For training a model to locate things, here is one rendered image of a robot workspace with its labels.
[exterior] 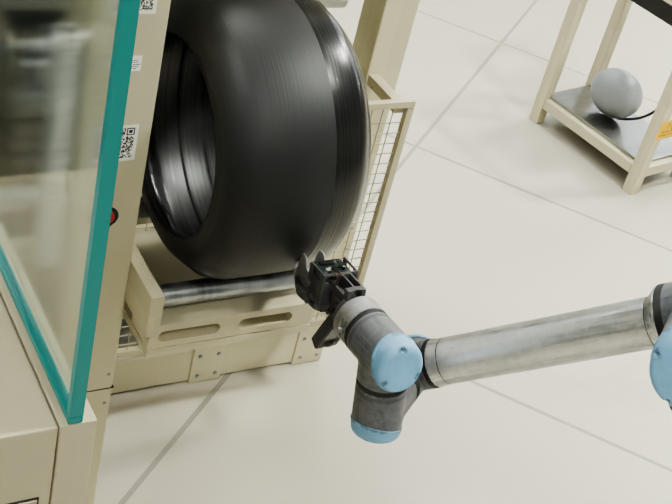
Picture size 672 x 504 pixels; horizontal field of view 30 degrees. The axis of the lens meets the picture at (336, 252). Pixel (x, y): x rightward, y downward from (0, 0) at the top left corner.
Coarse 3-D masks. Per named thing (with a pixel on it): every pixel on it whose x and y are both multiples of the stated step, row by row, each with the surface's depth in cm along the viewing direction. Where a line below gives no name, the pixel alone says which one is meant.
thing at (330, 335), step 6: (330, 312) 223; (330, 318) 223; (324, 324) 225; (330, 324) 223; (318, 330) 228; (324, 330) 226; (330, 330) 224; (318, 336) 228; (324, 336) 226; (330, 336) 227; (336, 336) 228; (318, 342) 229; (324, 342) 229; (330, 342) 229; (336, 342) 231; (318, 348) 231
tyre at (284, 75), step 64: (192, 0) 227; (256, 0) 225; (192, 64) 260; (256, 64) 216; (320, 64) 221; (192, 128) 266; (256, 128) 214; (320, 128) 219; (192, 192) 263; (256, 192) 217; (320, 192) 223; (192, 256) 236; (256, 256) 227
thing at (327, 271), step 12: (312, 264) 224; (324, 264) 224; (336, 264) 225; (312, 276) 226; (324, 276) 221; (336, 276) 221; (348, 276) 223; (312, 288) 226; (324, 288) 222; (336, 288) 221; (348, 288) 218; (360, 288) 219; (324, 300) 224; (336, 300) 222; (348, 300) 218; (336, 312) 218
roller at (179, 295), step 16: (288, 272) 251; (160, 288) 238; (176, 288) 239; (192, 288) 241; (208, 288) 242; (224, 288) 244; (240, 288) 246; (256, 288) 248; (272, 288) 250; (288, 288) 252; (176, 304) 240
